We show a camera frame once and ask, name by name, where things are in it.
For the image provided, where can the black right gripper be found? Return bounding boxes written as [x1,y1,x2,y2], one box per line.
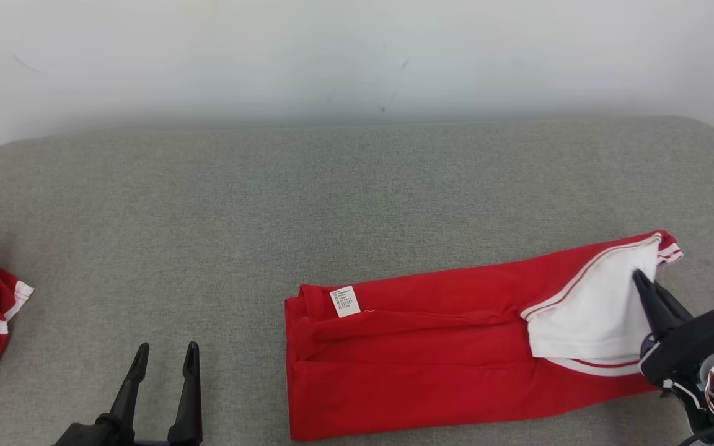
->
[633,269,714,388]

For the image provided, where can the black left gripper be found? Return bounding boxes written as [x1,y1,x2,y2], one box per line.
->
[53,341,203,446]

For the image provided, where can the red white basketball jersey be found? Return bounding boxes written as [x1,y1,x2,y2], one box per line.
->
[284,229,684,442]

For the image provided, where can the thin red white wires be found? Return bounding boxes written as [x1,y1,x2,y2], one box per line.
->
[661,338,714,428]

